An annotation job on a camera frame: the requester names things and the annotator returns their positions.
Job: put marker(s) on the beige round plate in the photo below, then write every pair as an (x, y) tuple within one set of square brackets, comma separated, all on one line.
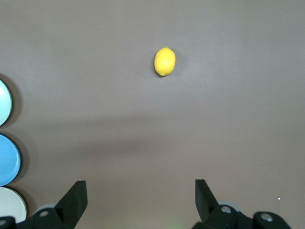
[(10, 205)]

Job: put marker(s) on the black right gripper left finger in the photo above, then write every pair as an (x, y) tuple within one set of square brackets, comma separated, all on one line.
[(69, 210)]

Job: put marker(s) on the pale green round plate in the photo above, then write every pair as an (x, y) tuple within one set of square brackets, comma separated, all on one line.
[(4, 102)]

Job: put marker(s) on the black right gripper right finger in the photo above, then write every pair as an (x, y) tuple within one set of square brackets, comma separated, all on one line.
[(209, 214)]

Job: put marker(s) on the blue round plate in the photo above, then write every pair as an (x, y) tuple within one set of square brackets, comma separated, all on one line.
[(8, 159)]

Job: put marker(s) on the brown table cover mat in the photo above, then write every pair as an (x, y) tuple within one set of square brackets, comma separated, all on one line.
[(143, 133)]

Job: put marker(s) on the yellow lemon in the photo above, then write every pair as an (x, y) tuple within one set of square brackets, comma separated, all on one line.
[(165, 61)]

